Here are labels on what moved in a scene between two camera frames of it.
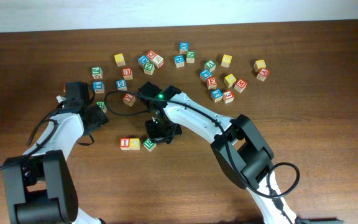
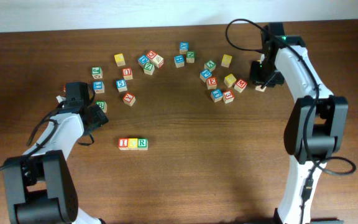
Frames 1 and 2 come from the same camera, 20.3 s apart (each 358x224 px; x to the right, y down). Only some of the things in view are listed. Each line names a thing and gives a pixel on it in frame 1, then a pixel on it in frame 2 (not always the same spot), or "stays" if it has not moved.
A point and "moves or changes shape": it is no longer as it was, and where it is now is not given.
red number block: (124, 144) stays
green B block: (102, 105) stays
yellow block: (119, 60) stays
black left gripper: (99, 119) stays
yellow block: (134, 144) stays
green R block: (149, 145) → (142, 144)
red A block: (263, 74) moves or changes shape
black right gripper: (155, 135) → (253, 76)
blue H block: (179, 60) stays
